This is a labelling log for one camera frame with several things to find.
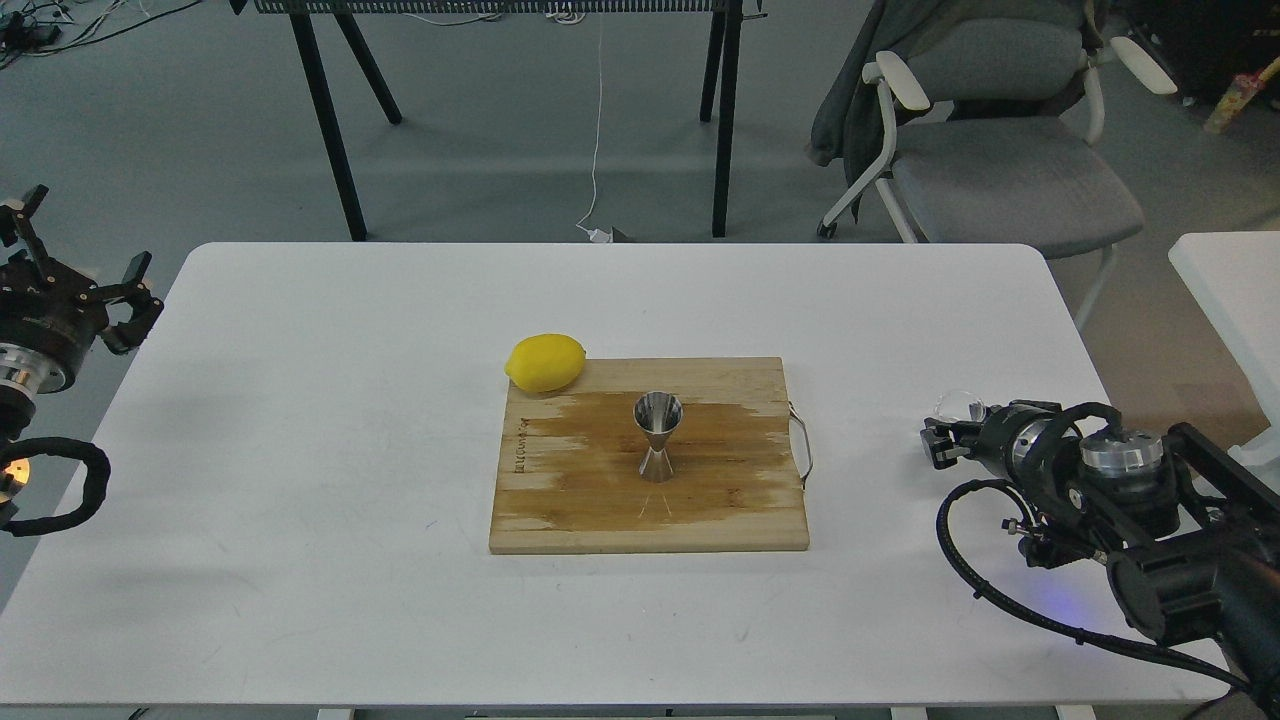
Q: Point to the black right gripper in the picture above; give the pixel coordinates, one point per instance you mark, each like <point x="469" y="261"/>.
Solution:
<point x="998" y="436"/>

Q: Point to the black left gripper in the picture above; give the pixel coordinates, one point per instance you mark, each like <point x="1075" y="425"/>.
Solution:
<point x="45" y="328"/>

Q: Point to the steel double jigger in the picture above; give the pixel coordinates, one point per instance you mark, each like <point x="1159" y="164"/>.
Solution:
<point x="657" y="414"/>

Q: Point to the small clear glass cup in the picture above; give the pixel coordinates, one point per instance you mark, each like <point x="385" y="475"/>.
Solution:
<point x="959" y="405"/>

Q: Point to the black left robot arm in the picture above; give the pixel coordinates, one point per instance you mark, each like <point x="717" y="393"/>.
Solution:
<point x="17" y="411"/>

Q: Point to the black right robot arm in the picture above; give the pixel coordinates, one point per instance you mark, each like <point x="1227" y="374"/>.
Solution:
<point x="1186" y="534"/>

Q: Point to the grey office chair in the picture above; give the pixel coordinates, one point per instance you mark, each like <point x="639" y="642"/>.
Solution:
<point x="977" y="122"/>

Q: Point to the wooden cutting board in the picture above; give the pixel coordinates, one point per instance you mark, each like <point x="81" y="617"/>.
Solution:
<point x="568" y="478"/>

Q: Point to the yellow lemon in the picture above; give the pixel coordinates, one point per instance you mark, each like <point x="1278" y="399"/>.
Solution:
<point x="545" y="362"/>

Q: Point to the black-legged background table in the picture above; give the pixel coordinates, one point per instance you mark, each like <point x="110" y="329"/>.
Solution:
<point x="387" y="128"/>

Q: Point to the colourful broom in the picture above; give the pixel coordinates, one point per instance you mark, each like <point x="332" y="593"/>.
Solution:
<point x="1237" y="96"/>

